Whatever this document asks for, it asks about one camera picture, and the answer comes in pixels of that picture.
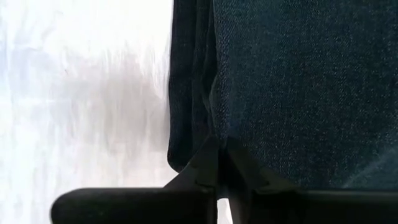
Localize dark denim jeans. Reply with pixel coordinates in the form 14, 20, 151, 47
167, 0, 398, 190

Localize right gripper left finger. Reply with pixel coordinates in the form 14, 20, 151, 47
50, 136, 220, 224

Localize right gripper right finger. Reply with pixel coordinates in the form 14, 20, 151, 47
226, 138, 398, 224

